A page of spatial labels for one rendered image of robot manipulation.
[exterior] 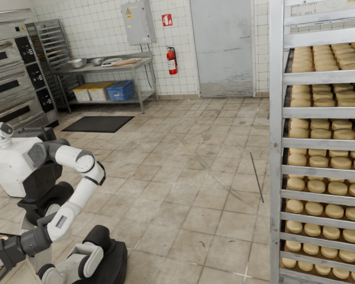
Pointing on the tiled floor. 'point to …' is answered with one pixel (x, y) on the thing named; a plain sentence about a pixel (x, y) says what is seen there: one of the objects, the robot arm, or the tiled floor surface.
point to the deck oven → (16, 75)
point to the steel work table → (138, 97)
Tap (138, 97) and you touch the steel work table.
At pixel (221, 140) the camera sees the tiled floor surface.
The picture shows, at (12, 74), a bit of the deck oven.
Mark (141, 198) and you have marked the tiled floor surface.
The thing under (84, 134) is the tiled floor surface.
